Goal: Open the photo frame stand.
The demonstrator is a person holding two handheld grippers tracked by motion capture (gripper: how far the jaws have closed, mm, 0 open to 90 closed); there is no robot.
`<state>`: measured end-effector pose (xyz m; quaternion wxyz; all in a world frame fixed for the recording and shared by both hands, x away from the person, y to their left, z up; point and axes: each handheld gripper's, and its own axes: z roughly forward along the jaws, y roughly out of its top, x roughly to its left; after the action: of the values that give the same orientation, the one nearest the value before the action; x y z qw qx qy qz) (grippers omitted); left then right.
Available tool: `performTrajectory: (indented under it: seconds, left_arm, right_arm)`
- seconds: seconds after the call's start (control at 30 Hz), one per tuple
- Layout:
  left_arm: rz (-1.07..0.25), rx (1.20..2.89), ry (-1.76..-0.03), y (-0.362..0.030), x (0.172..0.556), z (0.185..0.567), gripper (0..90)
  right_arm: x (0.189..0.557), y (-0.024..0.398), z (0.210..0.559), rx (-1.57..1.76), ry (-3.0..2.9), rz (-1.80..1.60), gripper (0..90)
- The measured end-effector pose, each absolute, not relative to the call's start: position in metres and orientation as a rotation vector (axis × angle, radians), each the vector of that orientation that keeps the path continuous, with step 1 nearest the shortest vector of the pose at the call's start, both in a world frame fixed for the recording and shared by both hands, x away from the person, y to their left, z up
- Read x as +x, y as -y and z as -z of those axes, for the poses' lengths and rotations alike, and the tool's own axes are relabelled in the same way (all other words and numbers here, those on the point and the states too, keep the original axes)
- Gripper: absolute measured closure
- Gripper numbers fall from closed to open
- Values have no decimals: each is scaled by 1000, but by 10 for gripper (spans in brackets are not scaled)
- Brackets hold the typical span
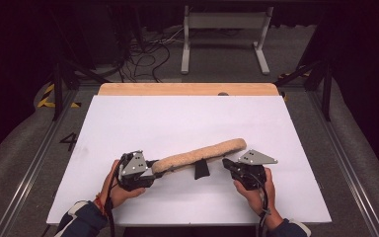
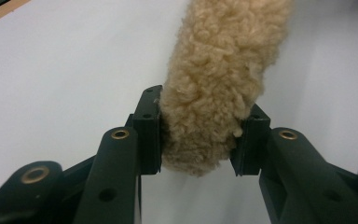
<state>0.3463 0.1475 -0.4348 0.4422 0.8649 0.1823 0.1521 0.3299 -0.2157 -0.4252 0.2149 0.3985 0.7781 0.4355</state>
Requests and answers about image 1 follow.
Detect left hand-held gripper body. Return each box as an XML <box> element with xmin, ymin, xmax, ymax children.
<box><xmin>116</xmin><ymin>149</ymin><xmax>158</xmax><ymax>193</ymax></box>

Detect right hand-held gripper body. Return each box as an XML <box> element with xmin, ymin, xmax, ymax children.
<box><xmin>229</xmin><ymin>149</ymin><xmax>279</xmax><ymax>192</ymax></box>

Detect tan fleece pad black strap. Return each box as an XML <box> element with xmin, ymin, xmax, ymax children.
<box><xmin>150</xmin><ymin>137</ymin><xmax>248</xmax><ymax>181</ymax></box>

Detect person's left hand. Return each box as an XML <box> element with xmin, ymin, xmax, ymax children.
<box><xmin>98</xmin><ymin>159</ymin><xmax>147</xmax><ymax>210</ymax></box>

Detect person's right hand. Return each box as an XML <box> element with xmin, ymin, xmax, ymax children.
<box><xmin>232</xmin><ymin>167</ymin><xmax>278</xmax><ymax>222</ymax></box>

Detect white board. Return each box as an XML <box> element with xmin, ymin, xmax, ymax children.
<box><xmin>46</xmin><ymin>95</ymin><xmax>333</xmax><ymax>227</ymax></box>

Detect wooden table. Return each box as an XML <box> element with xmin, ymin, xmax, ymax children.
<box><xmin>98</xmin><ymin>82</ymin><xmax>280</xmax><ymax>97</ymax></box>

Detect yellow black floor tape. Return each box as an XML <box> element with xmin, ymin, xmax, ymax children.
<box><xmin>277</xmin><ymin>64</ymin><xmax>313</xmax><ymax>81</ymax></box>
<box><xmin>37</xmin><ymin>83</ymin><xmax>82</xmax><ymax>110</ymax></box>

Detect black metal stand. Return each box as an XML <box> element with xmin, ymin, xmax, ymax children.
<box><xmin>49</xmin><ymin>58</ymin><xmax>111</xmax><ymax>122</ymax></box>
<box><xmin>273</xmin><ymin>58</ymin><xmax>334</xmax><ymax>122</ymax></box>

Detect grey metal stand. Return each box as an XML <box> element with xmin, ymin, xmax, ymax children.
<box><xmin>180</xmin><ymin>5</ymin><xmax>274</xmax><ymax>76</ymax></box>

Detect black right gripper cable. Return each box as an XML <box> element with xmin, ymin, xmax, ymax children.
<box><xmin>248</xmin><ymin>172</ymin><xmax>272</xmax><ymax>237</ymax></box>

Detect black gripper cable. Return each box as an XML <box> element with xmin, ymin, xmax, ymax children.
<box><xmin>106</xmin><ymin>153</ymin><xmax>128</xmax><ymax>237</ymax></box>
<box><xmin>248</xmin><ymin>172</ymin><xmax>272</xmax><ymax>237</ymax></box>

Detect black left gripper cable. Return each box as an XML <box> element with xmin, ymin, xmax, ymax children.
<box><xmin>106</xmin><ymin>153</ymin><xmax>128</xmax><ymax>237</ymax></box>

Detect red orange bracelet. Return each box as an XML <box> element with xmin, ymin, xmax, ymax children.
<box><xmin>93</xmin><ymin>193</ymin><xmax>109</xmax><ymax>217</ymax></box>

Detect aluminium rail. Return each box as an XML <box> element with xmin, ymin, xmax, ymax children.
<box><xmin>305</xmin><ymin>89</ymin><xmax>379</xmax><ymax>237</ymax></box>
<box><xmin>0</xmin><ymin>88</ymin><xmax>82</xmax><ymax>237</ymax></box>

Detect black floor cables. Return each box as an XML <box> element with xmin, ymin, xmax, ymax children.
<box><xmin>112</xmin><ymin>26</ymin><xmax>187</xmax><ymax>84</ymax></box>

